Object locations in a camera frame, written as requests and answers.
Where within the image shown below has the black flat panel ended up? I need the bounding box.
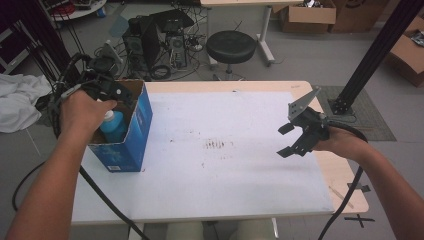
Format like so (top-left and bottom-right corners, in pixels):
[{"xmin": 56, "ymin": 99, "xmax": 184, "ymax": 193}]
[{"xmin": 148, "ymin": 8, "xmax": 195, "ymax": 33}]

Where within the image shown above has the black round stool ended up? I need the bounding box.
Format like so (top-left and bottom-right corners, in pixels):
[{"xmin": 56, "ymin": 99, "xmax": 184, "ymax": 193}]
[{"xmin": 205, "ymin": 29, "xmax": 258, "ymax": 82}]

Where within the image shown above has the blue bottle with white cap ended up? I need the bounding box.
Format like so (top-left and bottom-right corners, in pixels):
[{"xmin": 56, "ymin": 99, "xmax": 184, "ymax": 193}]
[{"xmin": 99, "ymin": 109, "xmax": 128, "ymax": 144}]

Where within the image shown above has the closed brown cardboard box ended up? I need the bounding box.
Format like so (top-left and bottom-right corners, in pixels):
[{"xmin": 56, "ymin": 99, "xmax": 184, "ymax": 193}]
[{"xmin": 329, "ymin": 0, "xmax": 393, "ymax": 34}]

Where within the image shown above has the coiled black cable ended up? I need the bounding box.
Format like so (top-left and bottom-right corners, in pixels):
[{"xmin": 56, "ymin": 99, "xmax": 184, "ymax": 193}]
[{"xmin": 149, "ymin": 64, "xmax": 173, "ymax": 81}]

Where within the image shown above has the person's right hand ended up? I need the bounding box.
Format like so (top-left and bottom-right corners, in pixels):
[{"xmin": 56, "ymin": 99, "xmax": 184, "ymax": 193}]
[{"xmin": 313, "ymin": 124, "xmax": 371, "ymax": 161}]

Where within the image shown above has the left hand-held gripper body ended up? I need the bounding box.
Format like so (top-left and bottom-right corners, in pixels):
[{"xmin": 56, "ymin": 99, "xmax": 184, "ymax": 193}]
[{"xmin": 79, "ymin": 40, "xmax": 123, "ymax": 102}]

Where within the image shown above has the black tape strip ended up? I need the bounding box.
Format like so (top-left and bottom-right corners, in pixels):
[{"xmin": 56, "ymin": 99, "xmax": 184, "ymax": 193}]
[{"xmin": 346, "ymin": 182, "xmax": 372, "ymax": 194}]

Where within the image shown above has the black computer tower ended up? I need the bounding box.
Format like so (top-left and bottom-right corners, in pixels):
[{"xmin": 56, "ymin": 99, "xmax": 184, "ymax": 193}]
[{"xmin": 121, "ymin": 16, "xmax": 161, "ymax": 73}]

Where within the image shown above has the open brown cardboard box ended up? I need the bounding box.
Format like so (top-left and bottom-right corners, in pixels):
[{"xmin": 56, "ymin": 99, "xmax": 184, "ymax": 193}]
[{"xmin": 279, "ymin": 0, "xmax": 337, "ymax": 34}]

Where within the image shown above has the grey floor mat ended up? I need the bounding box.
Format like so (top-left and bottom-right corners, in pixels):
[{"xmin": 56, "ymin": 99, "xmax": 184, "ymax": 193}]
[{"xmin": 314, "ymin": 85, "xmax": 397, "ymax": 142}]

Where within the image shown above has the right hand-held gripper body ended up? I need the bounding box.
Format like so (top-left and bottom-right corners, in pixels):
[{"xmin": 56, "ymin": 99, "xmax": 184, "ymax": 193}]
[{"xmin": 288, "ymin": 86, "xmax": 331, "ymax": 156}]

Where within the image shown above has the open computer case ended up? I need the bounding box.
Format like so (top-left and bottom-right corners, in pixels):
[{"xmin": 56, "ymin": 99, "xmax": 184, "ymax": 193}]
[{"xmin": 166, "ymin": 33, "xmax": 189, "ymax": 69}]

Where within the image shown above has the black aluminium post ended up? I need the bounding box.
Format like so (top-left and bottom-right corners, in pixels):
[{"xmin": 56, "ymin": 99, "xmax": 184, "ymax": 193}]
[{"xmin": 328, "ymin": 0, "xmax": 424, "ymax": 116}]

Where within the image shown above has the blue cardboard box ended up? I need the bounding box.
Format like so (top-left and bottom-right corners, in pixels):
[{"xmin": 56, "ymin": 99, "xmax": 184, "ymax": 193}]
[{"xmin": 88, "ymin": 79, "xmax": 154, "ymax": 173}]

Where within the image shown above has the round white table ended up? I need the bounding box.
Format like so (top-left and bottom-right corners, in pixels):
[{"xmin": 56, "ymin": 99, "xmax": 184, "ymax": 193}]
[{"xmin": 43, "ymin": 0, "xmax": 108, "ymax": 22}]

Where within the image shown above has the white desk with metal leg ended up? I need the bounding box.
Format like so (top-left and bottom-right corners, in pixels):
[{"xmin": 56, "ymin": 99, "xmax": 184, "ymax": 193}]
[{"xmin": 199, "ymin": 0, "xmax": 304, "ymax": 68}]

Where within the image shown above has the person's left hand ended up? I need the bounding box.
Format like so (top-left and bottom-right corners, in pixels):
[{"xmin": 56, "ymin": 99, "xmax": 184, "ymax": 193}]
[{"xmin": 59, "ymin": 89, "xmax": 118, "ymax": 141}]

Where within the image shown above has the large brown cardboard box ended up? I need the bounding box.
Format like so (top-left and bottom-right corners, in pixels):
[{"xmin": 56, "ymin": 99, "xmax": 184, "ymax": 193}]
[{"xmin": 383, "ymin": 16, "xmax": 424, "ymax": 88}]

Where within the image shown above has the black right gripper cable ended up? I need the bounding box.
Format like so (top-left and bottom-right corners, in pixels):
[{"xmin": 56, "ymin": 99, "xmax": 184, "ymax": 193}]
[{"xmin": 318, "ymin": 120, "xmax": 369, "ymax": 240}]

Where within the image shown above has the white cloth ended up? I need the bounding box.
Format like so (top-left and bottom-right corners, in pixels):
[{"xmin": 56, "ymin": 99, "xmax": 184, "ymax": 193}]
[{"xmin": 0, "ymin": 73, "xmax": 53, "ymax": 134}]

